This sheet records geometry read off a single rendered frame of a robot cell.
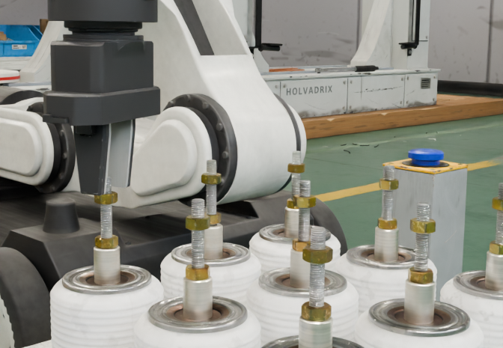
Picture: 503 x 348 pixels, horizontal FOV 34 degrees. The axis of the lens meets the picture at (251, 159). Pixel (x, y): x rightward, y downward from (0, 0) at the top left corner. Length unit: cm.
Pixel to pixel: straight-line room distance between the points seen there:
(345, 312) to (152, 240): 46
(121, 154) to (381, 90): 338
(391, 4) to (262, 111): 336
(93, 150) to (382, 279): 28
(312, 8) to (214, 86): 628
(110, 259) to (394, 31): 373
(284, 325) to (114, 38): 27
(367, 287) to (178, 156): 33
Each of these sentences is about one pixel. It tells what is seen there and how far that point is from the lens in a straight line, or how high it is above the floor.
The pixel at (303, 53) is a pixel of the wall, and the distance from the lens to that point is 736.
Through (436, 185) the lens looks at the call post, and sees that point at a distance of 93.
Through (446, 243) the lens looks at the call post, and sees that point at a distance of 97.
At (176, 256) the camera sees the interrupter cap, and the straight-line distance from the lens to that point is 78.
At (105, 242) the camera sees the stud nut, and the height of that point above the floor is 29.
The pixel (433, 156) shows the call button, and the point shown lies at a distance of 96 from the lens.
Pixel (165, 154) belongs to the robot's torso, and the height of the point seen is 31.
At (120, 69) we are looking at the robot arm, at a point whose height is 43.
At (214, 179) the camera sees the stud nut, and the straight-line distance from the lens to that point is 78.
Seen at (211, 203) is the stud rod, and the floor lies 30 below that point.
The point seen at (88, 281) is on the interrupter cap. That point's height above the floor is 25.
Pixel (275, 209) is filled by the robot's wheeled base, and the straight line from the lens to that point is 126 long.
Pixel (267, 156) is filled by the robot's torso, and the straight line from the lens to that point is 103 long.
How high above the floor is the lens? 47
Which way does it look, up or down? 9 degrees down
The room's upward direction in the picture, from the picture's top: 1 degrees clockwise
